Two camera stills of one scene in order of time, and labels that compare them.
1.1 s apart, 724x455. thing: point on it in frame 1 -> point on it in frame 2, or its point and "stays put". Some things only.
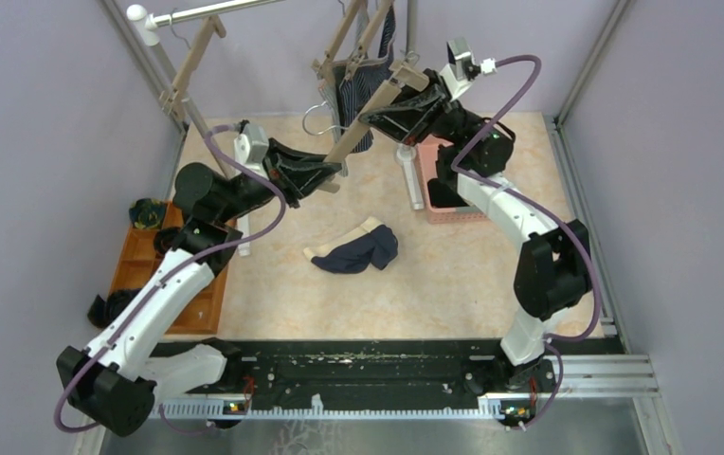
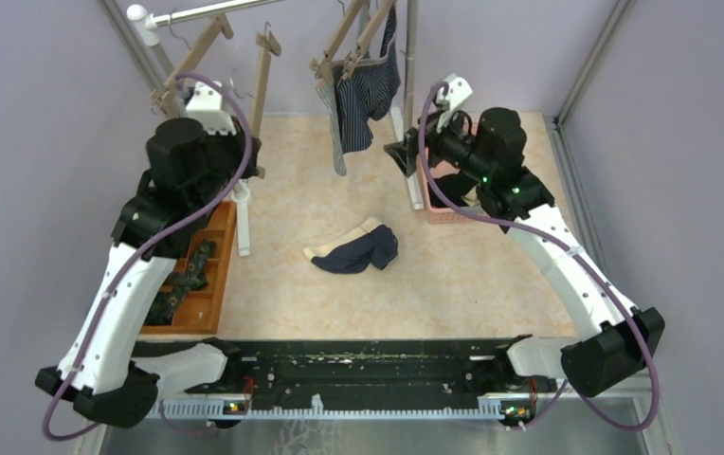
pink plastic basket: (426, 149) stays put
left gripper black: (294, 172) -> (236, 142)
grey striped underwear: (362, 11) stays put
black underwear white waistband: (441, 196) stays put
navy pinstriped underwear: (354, 94) stays put
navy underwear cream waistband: (374, 244) stays put
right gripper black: (414, 115) -> (433, 139)
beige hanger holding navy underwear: (400, 75) -> (266, 45)
